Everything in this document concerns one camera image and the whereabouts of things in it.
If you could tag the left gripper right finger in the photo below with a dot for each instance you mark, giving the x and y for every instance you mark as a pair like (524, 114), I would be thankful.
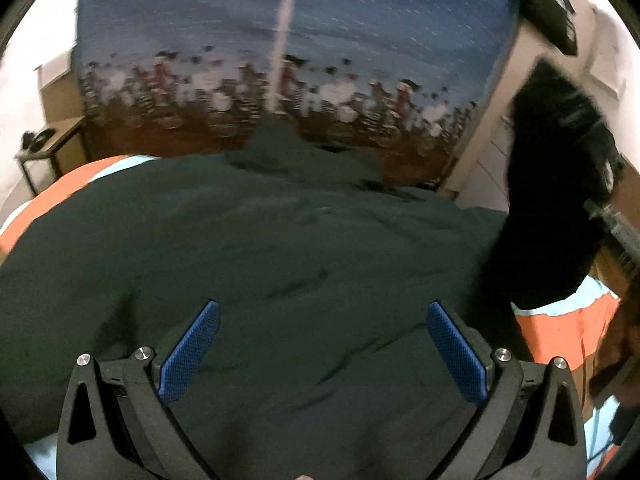
(527, 422)

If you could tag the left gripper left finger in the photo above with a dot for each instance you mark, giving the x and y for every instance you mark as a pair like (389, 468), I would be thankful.
(116, 422)

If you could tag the dark green padded coat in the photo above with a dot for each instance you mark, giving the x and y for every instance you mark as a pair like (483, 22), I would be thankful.
(322, 367)

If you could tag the pile of clothes on cabinet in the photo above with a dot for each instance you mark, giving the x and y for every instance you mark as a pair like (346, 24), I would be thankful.
(563, 160)

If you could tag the wooden headboard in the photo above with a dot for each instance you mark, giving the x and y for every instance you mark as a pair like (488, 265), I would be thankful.
(617, 262)

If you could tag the white drawer cabinet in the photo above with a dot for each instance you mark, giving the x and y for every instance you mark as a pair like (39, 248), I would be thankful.
(486, 185)

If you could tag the small wooden side table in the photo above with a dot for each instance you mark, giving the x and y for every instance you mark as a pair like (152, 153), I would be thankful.
(64, 132)

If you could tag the black headphones on table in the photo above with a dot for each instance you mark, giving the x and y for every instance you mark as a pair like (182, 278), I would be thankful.
(34, 141)

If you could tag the brown cardboard box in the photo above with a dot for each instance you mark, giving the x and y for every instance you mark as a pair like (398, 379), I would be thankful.
(59, 89)

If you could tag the blue printed fabric wardrobe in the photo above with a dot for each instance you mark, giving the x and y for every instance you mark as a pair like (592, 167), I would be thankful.
(398, 80)

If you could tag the black bag on wardrobe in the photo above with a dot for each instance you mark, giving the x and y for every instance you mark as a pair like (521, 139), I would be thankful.
(555, 21)

